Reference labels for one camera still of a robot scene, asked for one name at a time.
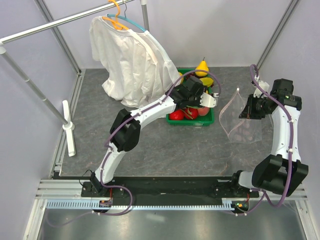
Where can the white cable duct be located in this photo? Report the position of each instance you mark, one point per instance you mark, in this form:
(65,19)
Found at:
(89,204)

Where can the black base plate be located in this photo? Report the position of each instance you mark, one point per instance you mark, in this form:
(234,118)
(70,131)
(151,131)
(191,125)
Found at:
(169,190)

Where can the clear pink zip top bag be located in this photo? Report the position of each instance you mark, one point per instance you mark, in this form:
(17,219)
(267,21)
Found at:
(239,130)

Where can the yellow star fruit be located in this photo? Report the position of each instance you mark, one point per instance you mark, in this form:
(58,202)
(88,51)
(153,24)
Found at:
(207,81)

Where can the silver clothes rack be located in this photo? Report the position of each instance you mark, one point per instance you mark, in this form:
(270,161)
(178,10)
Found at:
(36,77)

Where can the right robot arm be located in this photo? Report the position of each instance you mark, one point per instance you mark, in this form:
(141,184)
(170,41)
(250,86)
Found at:
(282,171)

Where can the teal clothes hanger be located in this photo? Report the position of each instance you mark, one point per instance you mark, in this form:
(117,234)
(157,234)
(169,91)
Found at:
(143,4)

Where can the peach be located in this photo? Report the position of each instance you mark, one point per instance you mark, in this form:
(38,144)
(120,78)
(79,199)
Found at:
(203,111)

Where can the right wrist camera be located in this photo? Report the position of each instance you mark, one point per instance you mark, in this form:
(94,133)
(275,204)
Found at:
(264,86)

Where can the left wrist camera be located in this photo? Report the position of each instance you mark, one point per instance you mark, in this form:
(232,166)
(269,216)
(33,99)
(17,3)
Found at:
(207,100)

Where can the yellow pear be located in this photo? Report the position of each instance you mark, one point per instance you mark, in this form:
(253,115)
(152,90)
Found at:
(202,69)

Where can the white t-shirt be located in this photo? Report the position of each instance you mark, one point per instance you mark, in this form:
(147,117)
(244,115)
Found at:
(140,70)

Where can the orange clothes hanger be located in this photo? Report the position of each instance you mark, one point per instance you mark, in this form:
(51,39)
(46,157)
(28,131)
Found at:
(115,22)

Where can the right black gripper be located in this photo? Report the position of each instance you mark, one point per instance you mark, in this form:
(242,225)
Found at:
(248,112)

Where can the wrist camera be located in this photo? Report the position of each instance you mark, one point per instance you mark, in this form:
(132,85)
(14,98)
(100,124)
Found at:
(264,86)
(207,100)

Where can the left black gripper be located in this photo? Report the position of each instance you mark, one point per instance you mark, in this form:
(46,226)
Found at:
(197,104)

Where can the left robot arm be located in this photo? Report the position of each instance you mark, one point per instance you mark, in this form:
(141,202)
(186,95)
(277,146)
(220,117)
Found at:
(126,128)

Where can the red apple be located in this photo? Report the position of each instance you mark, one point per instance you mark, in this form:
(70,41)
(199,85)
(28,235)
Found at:
(190,113)
(177,115)

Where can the green plastic crate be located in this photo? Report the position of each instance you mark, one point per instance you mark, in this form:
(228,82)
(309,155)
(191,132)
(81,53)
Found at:
(200,121)

